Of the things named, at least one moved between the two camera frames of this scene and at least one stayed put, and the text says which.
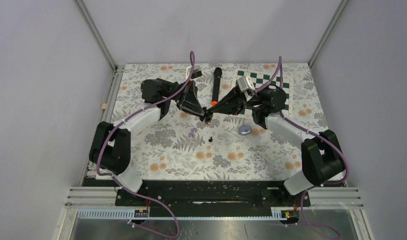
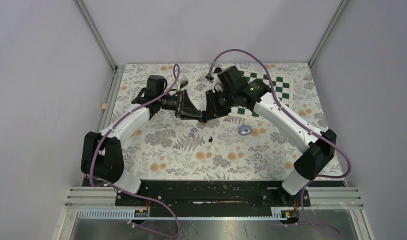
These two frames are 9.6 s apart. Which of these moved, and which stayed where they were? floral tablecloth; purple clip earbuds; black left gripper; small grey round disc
Moved: black left gripper
Stayed: small grey round disc; floral tablecloth; purple clip earbuds
